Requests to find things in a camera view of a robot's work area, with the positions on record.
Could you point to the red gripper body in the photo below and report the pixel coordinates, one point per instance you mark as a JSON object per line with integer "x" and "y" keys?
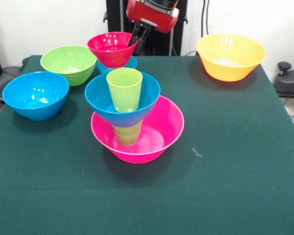
{"x": 149, "y": 14}

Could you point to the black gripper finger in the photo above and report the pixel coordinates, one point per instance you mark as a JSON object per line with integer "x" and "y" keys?
{"x": 133, "y": 36}
{"x": 142, "y": 41}

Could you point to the red plastic bowl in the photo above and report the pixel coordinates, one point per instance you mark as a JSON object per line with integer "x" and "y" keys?
{"x": 107, "y": 58}

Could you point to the light green plastic cup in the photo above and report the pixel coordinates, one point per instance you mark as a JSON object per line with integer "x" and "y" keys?
{"x": 125, "y": 98}

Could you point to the large blue plastic bowl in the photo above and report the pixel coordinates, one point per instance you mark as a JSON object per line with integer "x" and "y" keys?
{"x": 27, "y": 102}
{"x": 98, "y": 98}

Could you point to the pink plastic bowl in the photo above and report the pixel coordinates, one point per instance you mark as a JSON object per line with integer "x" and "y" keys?
{"x": 169, "y": 122}

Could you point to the stepped green plastic cup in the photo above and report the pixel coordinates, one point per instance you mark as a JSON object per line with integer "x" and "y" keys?
{"x": 128, "y": 135}

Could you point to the orange plastic bowl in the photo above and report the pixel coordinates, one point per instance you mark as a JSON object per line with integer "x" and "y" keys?
{"x": 235, "y": 71}

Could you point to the small blue plastic bowl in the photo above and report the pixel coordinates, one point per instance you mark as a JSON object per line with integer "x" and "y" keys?
{"x": 133, "y": 64}

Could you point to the green plastic bowl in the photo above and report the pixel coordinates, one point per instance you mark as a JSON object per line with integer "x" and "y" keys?
{"x": 63, "y": 56}

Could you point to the black knob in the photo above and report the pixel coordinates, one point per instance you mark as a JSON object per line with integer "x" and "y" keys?
{"x": 284, "y": 66}

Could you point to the grey stand base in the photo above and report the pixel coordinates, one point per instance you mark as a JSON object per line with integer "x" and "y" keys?
{"x": 291, "y": 83}

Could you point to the dark green table cloth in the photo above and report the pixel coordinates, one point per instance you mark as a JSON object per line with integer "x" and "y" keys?
{"x": 161, "y": 195}

